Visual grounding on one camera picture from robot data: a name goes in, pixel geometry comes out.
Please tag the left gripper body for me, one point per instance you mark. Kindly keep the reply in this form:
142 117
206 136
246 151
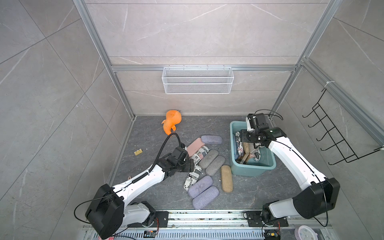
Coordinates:
187 166

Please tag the purple fabric case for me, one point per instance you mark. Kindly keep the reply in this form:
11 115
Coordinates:
212 139
200 186
205 198

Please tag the purple fabric case middle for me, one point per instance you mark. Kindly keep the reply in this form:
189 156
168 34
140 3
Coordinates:
200 186

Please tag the metal base rail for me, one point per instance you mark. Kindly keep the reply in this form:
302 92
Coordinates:
220 225

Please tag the purple fabric case top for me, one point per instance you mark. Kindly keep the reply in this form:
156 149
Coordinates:
212 139

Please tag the teal plastic storage box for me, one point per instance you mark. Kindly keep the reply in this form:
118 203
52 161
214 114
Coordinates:
253 168

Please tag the pink white clock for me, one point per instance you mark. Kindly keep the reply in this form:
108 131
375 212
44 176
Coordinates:
305 233

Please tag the grey fabric glasses case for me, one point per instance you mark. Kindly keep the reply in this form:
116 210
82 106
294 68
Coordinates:
208 158

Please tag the newspaper case under pink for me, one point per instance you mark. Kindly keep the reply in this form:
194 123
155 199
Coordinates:
200 154

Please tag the flag newspaper print case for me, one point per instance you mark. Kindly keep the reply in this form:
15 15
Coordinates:
239 144

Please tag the purple fabric case bottom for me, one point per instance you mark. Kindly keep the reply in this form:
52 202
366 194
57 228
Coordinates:
205 198

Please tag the plaid brown glasses case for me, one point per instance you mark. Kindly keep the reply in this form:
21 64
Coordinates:
243 159

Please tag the gold binder clip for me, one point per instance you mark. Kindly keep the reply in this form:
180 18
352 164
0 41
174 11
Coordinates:
138 152

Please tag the pink flat case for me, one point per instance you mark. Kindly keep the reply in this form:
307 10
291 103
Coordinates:
195 146

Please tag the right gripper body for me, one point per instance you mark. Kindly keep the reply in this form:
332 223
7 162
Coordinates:
248 136

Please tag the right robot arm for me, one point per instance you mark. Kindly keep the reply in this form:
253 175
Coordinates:
319 194

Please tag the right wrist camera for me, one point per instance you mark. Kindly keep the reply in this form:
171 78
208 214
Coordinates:
257 122

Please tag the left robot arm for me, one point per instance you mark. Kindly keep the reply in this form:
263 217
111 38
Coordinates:
112 207

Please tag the white wire mesh basket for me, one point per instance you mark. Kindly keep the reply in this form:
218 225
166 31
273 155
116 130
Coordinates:
197 80

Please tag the black wire hook rack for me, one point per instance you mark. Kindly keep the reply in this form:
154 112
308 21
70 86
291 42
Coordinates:
332 132

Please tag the orange plush whale toy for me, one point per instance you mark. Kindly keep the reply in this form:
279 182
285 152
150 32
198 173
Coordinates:
173 117

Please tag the tan fabric case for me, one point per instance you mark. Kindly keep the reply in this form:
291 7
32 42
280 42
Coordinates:
248 148
226 179

